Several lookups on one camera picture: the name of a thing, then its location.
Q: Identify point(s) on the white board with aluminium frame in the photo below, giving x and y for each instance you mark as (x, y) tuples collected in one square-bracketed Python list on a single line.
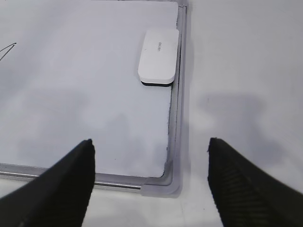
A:
[(69, 72)]

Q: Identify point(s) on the white eraser with black felt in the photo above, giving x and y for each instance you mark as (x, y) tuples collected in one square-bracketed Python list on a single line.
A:
[(158, 59)]

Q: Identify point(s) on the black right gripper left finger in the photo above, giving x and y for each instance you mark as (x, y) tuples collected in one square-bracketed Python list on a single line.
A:
[(57, 198)]

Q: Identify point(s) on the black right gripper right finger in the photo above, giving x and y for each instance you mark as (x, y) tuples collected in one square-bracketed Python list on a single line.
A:
[(245, 195)]

